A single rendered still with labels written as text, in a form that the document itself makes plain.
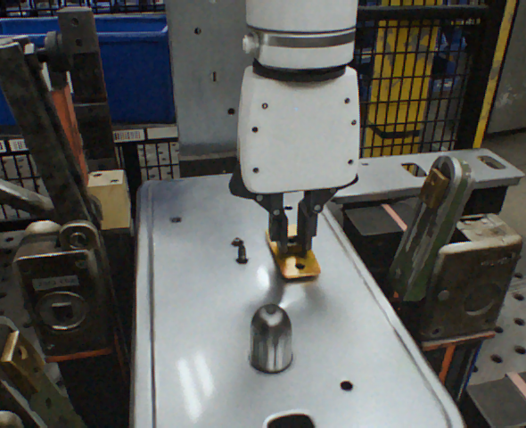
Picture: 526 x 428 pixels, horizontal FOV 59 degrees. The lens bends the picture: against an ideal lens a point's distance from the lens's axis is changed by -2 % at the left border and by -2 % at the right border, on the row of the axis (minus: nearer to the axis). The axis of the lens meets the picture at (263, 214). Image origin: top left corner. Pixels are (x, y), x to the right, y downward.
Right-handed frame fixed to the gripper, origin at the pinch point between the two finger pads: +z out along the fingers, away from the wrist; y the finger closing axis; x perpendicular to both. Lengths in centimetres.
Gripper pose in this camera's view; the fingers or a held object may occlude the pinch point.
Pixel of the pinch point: (292, 226)
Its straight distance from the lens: 45.7
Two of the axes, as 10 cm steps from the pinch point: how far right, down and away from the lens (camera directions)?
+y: 9.8, -1.0, 1.8
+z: 0.0, 8.6, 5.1
